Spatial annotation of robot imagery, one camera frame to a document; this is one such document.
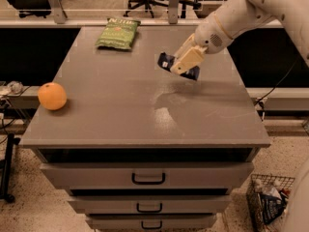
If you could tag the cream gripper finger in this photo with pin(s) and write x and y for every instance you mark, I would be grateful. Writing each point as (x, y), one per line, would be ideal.
(182, 65)
(187, 50)

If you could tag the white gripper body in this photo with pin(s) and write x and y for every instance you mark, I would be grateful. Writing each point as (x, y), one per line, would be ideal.
(210, 38)

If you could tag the dark blue rxbar wrapper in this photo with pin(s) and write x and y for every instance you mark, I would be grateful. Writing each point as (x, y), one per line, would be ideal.
(166, 62)

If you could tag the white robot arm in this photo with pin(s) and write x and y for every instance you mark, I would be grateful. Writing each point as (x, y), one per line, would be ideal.
(234, 17)

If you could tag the black office chair centre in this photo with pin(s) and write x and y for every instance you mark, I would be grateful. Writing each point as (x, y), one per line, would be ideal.
(174, 8)

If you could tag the green chip bag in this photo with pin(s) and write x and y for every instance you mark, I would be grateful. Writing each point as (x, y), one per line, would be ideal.
(118, 33)

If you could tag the grey drawer cabinet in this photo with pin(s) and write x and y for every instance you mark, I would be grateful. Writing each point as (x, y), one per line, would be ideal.
(125, 115)

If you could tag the orange fruit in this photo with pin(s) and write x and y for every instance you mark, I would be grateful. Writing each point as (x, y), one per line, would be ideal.
(52, 96)

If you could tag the snack bags in basket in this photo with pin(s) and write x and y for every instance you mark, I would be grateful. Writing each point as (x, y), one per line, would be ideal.
(273, 199)

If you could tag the black stand at left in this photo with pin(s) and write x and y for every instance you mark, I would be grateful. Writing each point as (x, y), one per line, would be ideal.
(5, 167)

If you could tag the top drawer black handle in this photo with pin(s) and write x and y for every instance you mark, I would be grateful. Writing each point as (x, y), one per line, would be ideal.
(148, 179)

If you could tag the drawer black handle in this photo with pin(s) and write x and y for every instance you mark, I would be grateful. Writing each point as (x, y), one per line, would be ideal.
(151, 225)
(148, 179)
(149, 208)

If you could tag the metal railing frame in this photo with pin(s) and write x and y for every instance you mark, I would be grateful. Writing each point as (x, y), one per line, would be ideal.
(92, 12)

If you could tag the wire mesh basket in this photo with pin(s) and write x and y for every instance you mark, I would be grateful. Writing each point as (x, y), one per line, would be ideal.
(254, 205)

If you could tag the middle drawer black handle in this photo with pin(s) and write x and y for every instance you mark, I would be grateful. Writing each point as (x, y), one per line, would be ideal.
(149, 208)

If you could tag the bottom drawer black handle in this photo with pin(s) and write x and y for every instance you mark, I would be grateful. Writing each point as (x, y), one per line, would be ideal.
(151, 225)

